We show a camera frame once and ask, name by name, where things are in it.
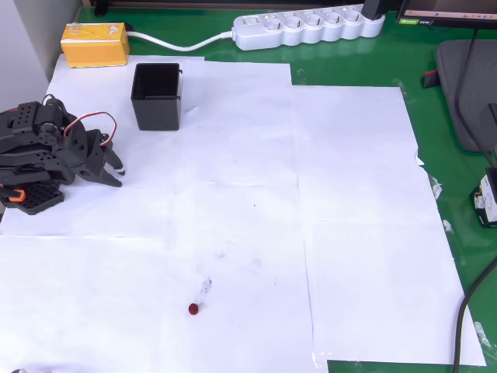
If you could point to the small circuit board module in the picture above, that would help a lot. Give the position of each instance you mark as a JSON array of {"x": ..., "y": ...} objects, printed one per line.
[{"x": 487, "y": 202}]

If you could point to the white power strip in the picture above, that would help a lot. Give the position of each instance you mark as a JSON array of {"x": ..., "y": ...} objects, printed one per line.
[{"x": 310, "y": 31}]

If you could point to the green desk mat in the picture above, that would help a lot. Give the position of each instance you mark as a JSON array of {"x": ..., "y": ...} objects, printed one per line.
[{"x": 349, "y": 66}]

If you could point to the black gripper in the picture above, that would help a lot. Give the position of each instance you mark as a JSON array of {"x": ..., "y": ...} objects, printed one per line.
[{"x": 90, "y": 162}]

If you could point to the white paper table cover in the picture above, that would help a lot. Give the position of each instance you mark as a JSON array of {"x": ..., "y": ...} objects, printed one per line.
[{"x": 252, "y": 213}]

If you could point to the black power plug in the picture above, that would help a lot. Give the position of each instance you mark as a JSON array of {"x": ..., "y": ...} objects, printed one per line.
[{"x": 372, "y": 8}]

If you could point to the black square cup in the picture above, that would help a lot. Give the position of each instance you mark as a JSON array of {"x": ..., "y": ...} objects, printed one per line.
[{"x": 157, "y": 112}]

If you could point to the yellow cardboard box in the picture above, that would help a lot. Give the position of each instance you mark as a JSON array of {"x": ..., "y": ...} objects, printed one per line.
[{"x": 95, "y": 46}]

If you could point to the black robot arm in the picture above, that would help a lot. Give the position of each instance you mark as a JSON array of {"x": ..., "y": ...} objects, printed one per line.
[{"x": 31, "y": 155}]

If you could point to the red black tag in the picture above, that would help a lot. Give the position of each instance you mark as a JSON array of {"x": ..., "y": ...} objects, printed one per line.
[{"x": 430, "y": 79}]

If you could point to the black screen with green sticker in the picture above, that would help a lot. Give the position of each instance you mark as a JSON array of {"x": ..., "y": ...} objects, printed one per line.
[{"x": 446, "y": 11}]

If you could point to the orange black table clamp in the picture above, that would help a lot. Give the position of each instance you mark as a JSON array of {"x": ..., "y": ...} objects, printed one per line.
[{"x": 16, "y": 195}]

